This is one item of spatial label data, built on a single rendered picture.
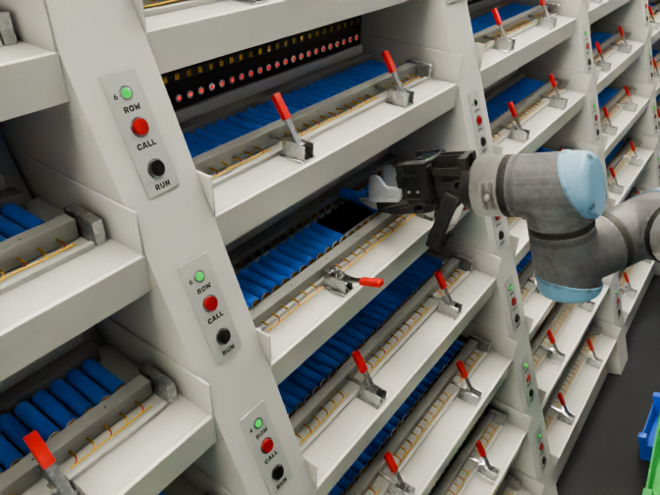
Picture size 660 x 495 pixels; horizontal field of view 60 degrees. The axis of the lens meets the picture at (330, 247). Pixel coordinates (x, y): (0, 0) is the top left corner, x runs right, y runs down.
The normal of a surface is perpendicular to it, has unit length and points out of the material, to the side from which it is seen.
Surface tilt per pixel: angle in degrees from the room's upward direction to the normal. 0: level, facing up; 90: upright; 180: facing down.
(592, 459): 0
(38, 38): 90
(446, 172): 90
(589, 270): 94
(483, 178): 56
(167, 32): 112
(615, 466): 0
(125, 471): 22
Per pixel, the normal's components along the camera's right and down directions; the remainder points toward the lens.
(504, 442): 0.03, -0.83
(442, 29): -0.60, 0.44
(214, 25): 0.80, 0.36
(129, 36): 0.76, 0.02
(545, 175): -0.61, -0.17
